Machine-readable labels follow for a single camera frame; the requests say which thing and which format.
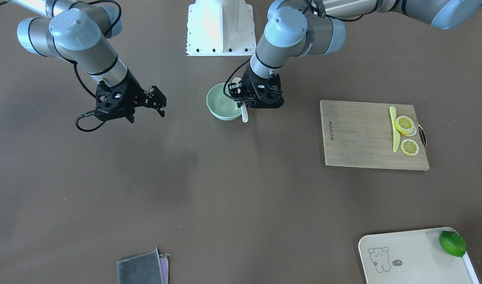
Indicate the white spoon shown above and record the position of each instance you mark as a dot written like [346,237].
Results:
[243,108]

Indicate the green bowl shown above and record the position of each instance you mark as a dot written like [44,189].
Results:
[221,106]

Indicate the cream tray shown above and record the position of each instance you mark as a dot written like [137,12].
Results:
[412,257]

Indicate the wooden cutting board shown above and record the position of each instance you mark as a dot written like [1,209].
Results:
[360,134]

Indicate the stacked lemon slice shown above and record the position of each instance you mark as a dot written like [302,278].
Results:
[404,123]
[405,132]
[411,133]

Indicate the yellow plastic knife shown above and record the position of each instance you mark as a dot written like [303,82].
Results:
[396,134]

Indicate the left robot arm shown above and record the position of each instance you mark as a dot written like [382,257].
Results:
[305,27]

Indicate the white pedestal column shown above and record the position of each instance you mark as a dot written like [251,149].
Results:
[220,28]

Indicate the middle stacked lemon slice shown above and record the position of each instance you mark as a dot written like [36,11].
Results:
[405,132]

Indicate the green lime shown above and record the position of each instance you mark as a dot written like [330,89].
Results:
[452,243]

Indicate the back stacked lemon slice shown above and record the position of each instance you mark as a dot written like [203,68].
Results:
[411,133]

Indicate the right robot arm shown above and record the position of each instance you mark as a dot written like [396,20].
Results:
[78,32]

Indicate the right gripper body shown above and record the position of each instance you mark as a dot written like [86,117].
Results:
[134,94]

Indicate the front stacked lemon slice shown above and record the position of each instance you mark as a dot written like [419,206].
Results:
[404,123]

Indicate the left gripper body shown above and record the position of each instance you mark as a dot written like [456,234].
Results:
[247,83]

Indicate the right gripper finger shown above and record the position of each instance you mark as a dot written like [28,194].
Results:
[130,118]

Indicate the single lemon slice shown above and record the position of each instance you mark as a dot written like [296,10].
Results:
[409,147]

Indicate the grey cloth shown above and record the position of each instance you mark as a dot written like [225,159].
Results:
[148,268]

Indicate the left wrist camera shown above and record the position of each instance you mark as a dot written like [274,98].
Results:
[238,92]

